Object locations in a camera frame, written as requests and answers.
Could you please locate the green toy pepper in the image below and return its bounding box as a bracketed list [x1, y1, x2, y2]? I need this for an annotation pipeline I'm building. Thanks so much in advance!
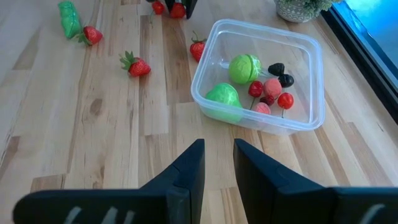
[57, 1, 83, 40]

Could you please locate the red toy strawberry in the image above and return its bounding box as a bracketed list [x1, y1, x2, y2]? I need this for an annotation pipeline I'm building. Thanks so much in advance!
[150, 0, 166, 23]
[74, 26, 104, 47]
[119, 50, 152, 78]
[189, 30, 208, 63]
[169, 1, 187, 19]

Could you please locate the black toy blackberry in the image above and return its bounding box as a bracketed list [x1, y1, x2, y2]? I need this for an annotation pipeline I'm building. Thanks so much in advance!
[267, 62, 285, 77]
[277, 73, 295, 88]

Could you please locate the large green toy vegetable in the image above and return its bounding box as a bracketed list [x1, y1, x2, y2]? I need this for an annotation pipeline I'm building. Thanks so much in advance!
[228, 54, 262, 85]

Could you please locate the pink toy peach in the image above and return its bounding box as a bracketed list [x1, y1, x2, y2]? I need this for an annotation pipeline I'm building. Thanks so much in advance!
[251, 101, 272, 116]
[263, 77, 283, 100]

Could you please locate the green plant in white pot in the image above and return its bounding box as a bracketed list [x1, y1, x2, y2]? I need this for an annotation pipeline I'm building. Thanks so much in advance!
[273, 0, 336, 24]

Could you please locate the clear plastic tupperware container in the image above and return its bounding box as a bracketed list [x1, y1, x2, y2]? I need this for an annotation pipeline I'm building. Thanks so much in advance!
[190, 18, 326, 136]

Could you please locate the black aluminium table frame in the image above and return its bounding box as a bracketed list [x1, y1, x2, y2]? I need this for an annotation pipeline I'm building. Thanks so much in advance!
[320, 7, 398, 125]

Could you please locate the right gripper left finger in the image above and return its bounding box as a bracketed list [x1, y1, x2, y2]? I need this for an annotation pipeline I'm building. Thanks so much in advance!
[139, 139, 206, 224]

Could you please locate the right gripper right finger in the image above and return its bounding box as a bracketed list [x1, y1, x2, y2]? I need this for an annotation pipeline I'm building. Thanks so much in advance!
[233, 139, 332, 224]

